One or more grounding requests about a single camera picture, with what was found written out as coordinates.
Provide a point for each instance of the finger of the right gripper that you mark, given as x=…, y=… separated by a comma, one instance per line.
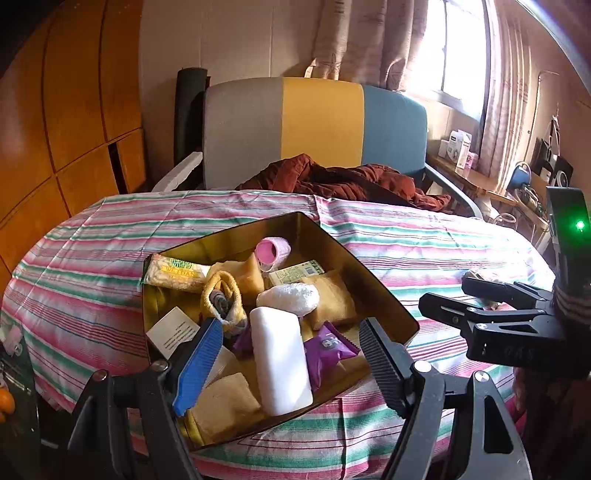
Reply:
x=518, y=295
x=448, y=309

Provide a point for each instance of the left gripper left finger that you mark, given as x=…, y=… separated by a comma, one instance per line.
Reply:
x=100, y=440

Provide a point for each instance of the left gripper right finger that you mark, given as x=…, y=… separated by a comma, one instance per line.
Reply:
x=484, y=444

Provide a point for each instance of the yellow sponge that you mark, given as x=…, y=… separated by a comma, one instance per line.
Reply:
x=225, y=409
x=336, y=304

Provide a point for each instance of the white cardboard box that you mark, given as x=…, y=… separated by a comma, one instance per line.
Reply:
x=175, y=328

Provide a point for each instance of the purple snack packet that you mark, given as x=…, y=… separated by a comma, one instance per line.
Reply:
x=243, y=344
x=324, y=352

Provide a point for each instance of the green yellow snack bar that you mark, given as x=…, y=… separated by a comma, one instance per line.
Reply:
x=176, y=274

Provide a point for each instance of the gold metal tin box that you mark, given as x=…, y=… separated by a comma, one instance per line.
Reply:
x=308, y=242

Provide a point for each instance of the white foam block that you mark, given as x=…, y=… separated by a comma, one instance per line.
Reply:
x=281, y=366

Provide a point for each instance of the green white medicine box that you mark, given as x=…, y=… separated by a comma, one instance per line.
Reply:
x=295, y=273

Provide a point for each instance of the pink hair roller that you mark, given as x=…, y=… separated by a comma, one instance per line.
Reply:
x=271, y=253

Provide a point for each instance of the oranges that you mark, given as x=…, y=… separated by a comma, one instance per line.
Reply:
x=7, y=404

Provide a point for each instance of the wooden side table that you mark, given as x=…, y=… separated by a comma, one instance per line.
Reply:
x=473, y=180

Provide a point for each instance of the blue bag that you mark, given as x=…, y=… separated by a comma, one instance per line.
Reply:
x=521, y=176

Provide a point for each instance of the striped pink green tablecloth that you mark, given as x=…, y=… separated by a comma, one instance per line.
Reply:
x=77, y=295

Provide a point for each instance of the white boxes on table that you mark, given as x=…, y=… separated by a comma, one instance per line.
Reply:
x=457, y=150

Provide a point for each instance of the rust red jacket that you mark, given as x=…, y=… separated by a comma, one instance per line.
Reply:
x=368, y=183

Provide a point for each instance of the grey yellow blue armchair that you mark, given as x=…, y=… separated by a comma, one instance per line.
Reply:
x=247, y=124

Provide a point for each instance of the wooden wardrobe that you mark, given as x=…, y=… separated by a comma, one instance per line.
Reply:
x=71, y=126

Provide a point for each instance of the black rolled mat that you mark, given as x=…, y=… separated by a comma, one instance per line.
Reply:
x=188, y=129

